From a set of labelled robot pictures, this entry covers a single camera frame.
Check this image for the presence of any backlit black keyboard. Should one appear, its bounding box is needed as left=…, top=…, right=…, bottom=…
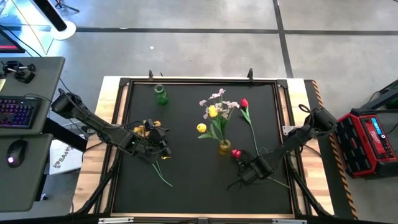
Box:
left=0, top=96, right=43, bottom=129

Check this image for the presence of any black cable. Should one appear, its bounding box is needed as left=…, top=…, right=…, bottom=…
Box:
left=0, top=26, right=43, bottom=58

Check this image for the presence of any silver metal bracket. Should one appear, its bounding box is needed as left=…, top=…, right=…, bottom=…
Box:
left=272, top=218, right=307, bottom=224
left=98, top=217, right=134, bottom=224

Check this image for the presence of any black aluminium table frame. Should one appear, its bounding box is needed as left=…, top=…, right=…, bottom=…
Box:
left=43, top=76, right=335, bottom=223

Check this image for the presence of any green glass vase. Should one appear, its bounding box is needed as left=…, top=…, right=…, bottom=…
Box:
left=154, top=83, right=170, bottom=106

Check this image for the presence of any red black tool case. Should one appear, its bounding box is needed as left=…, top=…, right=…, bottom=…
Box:
left=335, top=107, right=398, bottom=180

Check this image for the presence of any grey desk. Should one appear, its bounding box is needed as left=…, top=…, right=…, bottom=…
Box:
left=0, top=56, right=66, bottom=213

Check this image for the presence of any dark metal stand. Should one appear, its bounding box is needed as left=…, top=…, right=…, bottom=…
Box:
left=359, top=79, right=398, bottom=111

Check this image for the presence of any black desk clamp mount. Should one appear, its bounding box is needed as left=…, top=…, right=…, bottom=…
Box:
left=1, top=60, right=37, bottom=84

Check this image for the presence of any green cable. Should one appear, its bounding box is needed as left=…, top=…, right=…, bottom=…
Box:
left=151, top=155, right=174, bottom=188

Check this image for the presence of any yellow glass vase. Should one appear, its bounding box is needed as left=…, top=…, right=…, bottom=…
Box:
left=218, top=139, right=233, bottom=156

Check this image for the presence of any black tripod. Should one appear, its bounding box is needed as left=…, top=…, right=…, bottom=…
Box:
left=53, top=0, right=80, bottom=14

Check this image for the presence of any black table mat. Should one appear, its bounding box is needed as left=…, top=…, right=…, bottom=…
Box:
left=112, top=81, right=294, bottom=215

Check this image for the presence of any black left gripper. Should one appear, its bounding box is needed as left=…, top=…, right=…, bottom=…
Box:
left=143, top=119, right=172, bottom=157

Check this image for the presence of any yellow black hazard strip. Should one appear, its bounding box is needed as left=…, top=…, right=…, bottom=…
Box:
left=310, top=80, right=359, bottom=220

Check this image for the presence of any yellow artificial tulip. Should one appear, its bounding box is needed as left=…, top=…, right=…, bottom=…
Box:
left=207, top=105, right=226, bottom=142
left=196, top=123, right=224, bottom=142

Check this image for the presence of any orange artificial flower bunch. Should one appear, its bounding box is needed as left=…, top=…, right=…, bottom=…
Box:
left=133, top=119, right=164, bottom=180

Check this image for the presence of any white base black pole stand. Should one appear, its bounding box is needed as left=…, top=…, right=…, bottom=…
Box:
left=30, top=0, right=77, bottom=41

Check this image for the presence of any red artificial tulip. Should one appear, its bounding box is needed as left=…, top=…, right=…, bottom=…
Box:
left=231, top=149, right=292, bottom=189
left=239, top=98, right=259, bottom=156

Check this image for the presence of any pink artificial flower bunch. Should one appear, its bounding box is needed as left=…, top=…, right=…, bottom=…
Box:
left=198, top=88, right=241, bottom=142

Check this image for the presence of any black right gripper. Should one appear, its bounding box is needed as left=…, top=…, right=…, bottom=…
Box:
left=236, top=149, right=274, bottom=185

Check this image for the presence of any black monitor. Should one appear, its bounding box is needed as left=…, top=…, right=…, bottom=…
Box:
left=0, top=29, right=26, bottom=54

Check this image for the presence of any black computer mouse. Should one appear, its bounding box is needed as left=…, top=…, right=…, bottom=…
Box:
left=6, top=139, right=28, bottom=169

